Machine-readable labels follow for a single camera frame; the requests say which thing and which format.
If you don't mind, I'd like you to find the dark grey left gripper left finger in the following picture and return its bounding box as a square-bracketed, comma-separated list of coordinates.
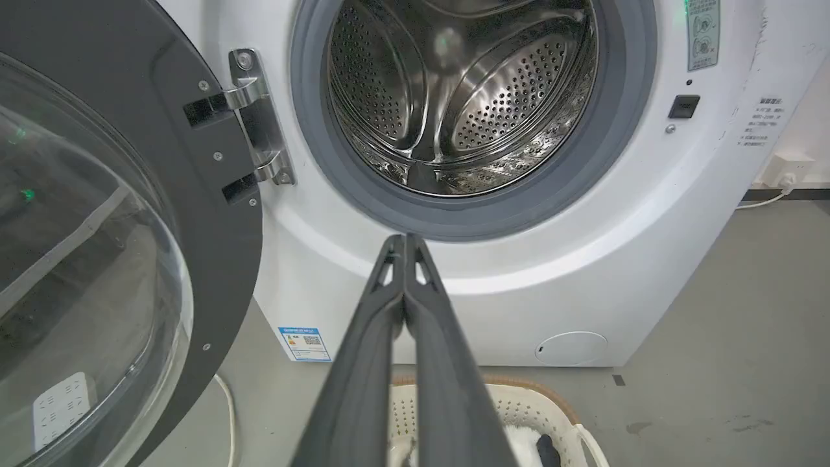
[290, 234, 407, 467]

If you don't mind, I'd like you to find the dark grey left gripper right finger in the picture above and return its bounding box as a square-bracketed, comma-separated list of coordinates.
[403, 234, 519, 467]

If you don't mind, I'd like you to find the white front-load washing machine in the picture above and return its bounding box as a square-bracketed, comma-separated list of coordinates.
[156, 0, 830, 368]

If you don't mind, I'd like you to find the dark grey washing machine door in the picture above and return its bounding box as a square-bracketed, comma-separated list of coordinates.
[0, 0, 264, 467]

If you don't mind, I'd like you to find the blue energy label sticker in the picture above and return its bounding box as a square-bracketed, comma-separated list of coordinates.
[278, 326, 332, 363]

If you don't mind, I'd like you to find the white plastic laundry basket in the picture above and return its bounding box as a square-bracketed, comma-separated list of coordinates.
[388, 375, 610, 467]

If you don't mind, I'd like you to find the metal door hinge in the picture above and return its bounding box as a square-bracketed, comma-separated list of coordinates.
[224, 49, 296, 187]

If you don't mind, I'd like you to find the grey warning label sticker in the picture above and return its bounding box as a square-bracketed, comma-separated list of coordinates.
[685, 0, 721, 72]

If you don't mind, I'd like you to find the white hose on floor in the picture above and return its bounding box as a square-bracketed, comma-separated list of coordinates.
[213, 373, 237, 467]

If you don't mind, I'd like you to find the white power cable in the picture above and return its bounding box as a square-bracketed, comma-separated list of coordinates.
[735, 174, 797, 211]

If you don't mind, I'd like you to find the white wall power socket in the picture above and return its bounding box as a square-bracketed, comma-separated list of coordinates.
[760, 152, 816, 189]

